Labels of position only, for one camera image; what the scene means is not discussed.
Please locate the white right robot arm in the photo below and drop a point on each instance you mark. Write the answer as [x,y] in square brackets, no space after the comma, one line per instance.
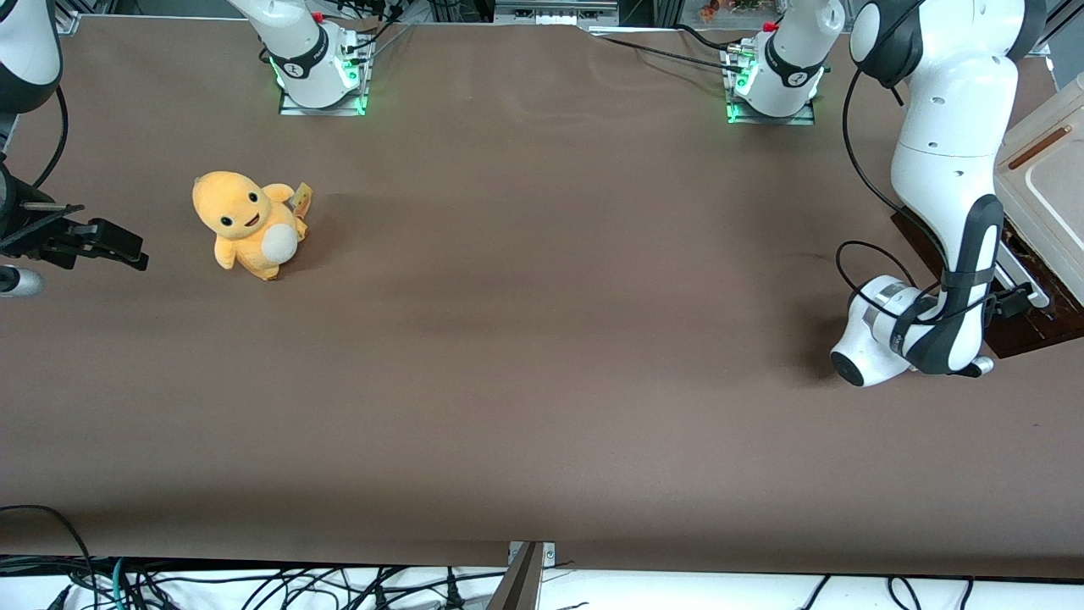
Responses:
[305,59]

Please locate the brown wooden stick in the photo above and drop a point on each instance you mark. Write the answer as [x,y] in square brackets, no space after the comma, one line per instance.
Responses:
[1040,146]

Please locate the grey mount post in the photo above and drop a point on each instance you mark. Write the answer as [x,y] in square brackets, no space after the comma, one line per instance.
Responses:
[518,589]

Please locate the yellow plush toy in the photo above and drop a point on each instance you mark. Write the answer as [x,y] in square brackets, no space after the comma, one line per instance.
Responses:
[246,216]

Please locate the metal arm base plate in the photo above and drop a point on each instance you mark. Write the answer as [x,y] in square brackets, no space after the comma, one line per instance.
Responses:
[322,111]
[771,120]

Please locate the grey metal rack unit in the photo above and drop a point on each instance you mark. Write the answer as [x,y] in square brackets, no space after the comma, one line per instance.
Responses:
[555,10]

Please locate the silver metal bracket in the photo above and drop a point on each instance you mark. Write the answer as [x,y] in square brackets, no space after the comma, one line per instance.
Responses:
[549,552]

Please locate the wooden drawer cabinet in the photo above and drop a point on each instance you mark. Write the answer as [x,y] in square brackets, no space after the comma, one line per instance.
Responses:
[1071,106]

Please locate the aluminium frame profile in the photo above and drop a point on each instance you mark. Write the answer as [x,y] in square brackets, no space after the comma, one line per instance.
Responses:
[1042,47]
[66,22]

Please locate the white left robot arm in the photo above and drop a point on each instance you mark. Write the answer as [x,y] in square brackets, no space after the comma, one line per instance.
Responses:
[948,127]

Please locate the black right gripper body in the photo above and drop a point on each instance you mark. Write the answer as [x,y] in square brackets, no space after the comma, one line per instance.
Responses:
[25,227]

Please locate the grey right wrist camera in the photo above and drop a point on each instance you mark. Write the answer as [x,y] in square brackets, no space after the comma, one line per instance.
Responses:
[19,282]

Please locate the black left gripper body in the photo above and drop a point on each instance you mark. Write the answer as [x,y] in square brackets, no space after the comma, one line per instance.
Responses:
[1010,302]

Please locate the brown table cover sheet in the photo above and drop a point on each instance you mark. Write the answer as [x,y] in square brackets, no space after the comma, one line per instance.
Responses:
[542,339]

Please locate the small orange figure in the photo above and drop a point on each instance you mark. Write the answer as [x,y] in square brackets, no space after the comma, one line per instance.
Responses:
[708,10]

